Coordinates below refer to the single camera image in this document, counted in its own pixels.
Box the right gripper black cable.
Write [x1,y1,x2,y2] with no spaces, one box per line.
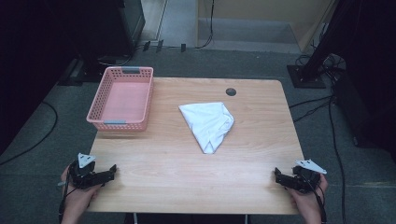
[303,174,328,224]

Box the pink plastic basket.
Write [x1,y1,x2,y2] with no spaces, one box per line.
[86,65,155,133]

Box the short black floor cable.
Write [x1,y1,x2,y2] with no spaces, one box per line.
[293,101,332,123]
[289,95,334,109]

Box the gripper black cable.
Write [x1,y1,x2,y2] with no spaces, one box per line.
[303,174,328,224]
[57,174,78,224]

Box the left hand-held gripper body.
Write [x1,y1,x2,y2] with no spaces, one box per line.
[67,152,106,190]

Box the black metal stand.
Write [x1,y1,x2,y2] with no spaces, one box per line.
[286,0,365,90]

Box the white polo shirt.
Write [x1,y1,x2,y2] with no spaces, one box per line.
[177,101,235,155]

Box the person's left hand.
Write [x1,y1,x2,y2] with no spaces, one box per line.
[60,165,102,217]

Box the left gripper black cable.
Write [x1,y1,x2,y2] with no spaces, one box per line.
[57,174,78,224]

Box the dark equipment case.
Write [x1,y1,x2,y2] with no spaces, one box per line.
[331,71,396,157]

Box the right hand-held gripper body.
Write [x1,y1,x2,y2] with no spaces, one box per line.
[291,159,328,194]

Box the person's right hand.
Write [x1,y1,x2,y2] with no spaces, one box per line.
[288,174,330,217]

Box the curved black floor cable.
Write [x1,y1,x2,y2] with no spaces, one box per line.
[0,100,59,166]

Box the hanging black cable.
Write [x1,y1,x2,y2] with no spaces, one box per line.
[195,0,216,49]

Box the large dark cabinet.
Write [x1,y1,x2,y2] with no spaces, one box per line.
[57,0,147,87]

